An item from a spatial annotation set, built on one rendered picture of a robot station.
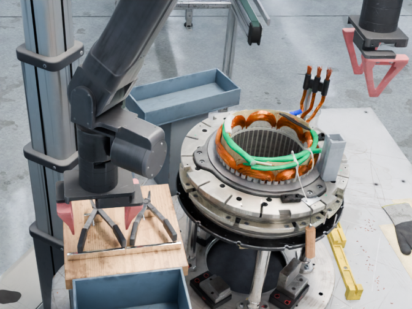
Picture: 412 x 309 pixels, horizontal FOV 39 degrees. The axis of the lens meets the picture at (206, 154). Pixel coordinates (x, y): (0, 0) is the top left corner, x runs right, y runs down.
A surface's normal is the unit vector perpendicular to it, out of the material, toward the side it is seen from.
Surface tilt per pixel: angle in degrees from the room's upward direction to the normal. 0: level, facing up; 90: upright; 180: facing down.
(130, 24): 85
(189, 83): 90
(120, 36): 80
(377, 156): 0
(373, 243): 0
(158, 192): 0
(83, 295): 90
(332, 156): 90
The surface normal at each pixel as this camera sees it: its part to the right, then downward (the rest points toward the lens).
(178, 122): 0.51, 0.56
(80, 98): -0.44, 0.43
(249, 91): 0.07, -0.79
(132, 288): 0.22, 0.61
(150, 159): 0.89, 0.32
